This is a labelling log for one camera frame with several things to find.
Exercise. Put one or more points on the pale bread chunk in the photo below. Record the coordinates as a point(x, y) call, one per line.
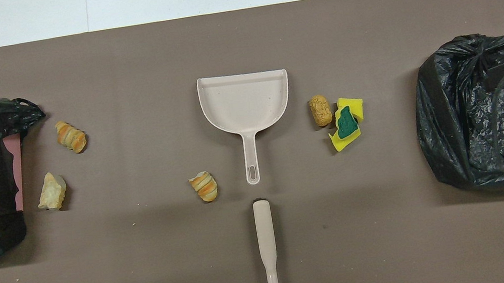
point(51, 192)

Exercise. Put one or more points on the striped croissant roll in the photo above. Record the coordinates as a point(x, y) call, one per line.
point(204, 187)
point(71, 136)

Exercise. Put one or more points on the plain yellow sponge piece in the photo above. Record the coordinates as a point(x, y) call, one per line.
point(353, 105)

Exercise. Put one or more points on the green-topped yellow sponge piece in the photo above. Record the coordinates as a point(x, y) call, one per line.
point(345, 124)

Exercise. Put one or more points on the brown peanut-shaped bread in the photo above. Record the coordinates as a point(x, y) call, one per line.
point(320, 110)

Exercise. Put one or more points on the beige plastic dustpan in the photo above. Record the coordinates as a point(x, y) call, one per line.
point(246, 102)

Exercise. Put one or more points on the beige hand brush black bristles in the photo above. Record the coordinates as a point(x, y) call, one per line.
point(264, 230)

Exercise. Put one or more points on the pink plastic bin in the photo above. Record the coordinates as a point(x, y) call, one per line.
point(17, 173)

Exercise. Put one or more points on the large brown table mat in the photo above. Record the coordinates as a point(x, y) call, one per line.
point(152, 279)

